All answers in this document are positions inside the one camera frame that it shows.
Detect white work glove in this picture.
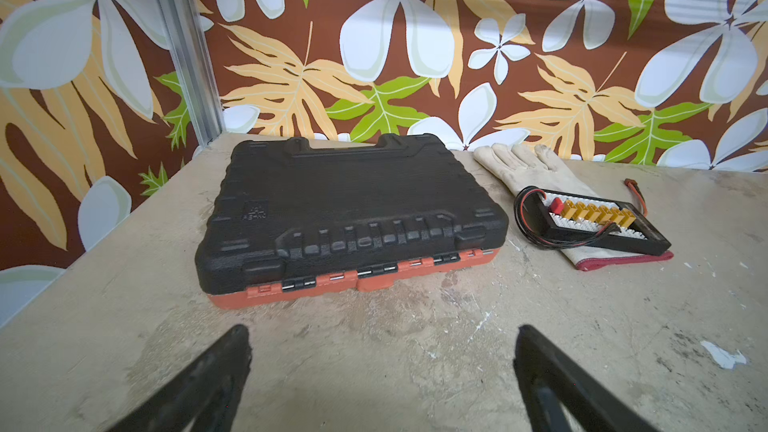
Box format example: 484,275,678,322
473,143,674,272

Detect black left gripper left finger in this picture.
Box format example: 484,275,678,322
110,324,252,431

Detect aluminium frame post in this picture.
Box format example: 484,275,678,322
156,0,224,148

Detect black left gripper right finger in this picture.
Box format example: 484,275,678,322
513,324,655,431

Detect black and red tool case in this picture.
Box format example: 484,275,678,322
195,134,509,309

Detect black charging board yellow connectors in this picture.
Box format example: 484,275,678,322
514,186,671,257

